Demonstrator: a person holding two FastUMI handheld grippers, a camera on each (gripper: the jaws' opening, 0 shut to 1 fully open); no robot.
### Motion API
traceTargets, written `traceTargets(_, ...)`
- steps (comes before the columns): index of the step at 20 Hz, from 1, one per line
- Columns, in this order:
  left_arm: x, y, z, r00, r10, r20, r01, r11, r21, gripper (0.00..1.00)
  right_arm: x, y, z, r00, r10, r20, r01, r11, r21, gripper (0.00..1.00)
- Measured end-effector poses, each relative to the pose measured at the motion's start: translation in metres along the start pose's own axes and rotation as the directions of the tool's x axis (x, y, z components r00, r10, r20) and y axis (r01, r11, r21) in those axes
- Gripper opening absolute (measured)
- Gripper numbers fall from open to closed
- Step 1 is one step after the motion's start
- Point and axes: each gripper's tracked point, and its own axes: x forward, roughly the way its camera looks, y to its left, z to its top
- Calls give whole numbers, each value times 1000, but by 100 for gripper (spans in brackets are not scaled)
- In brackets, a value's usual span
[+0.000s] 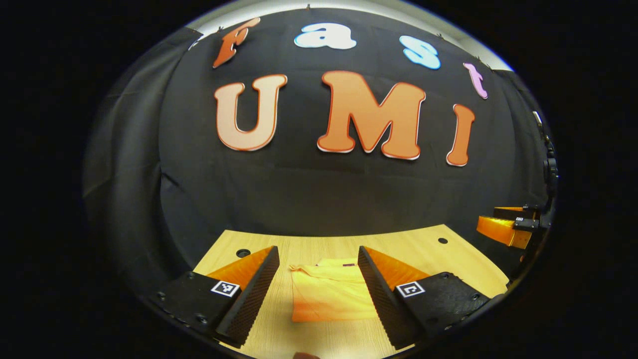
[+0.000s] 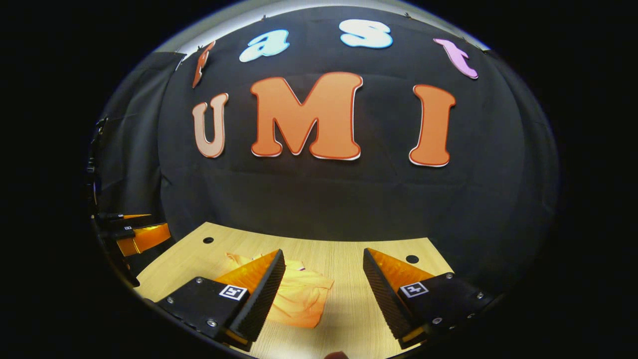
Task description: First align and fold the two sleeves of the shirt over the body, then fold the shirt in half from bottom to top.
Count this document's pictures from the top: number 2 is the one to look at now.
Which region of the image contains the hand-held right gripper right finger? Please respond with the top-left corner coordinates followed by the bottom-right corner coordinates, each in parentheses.
top-left (363, 248), bottom-right (494, 350)

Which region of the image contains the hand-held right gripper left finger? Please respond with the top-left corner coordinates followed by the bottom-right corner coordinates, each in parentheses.
top-left (157, 249), bottom-right (286, 350)

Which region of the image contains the orange T-shirt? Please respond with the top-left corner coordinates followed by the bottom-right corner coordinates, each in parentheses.
top-left (225, 252), bottom-right (334, 329)

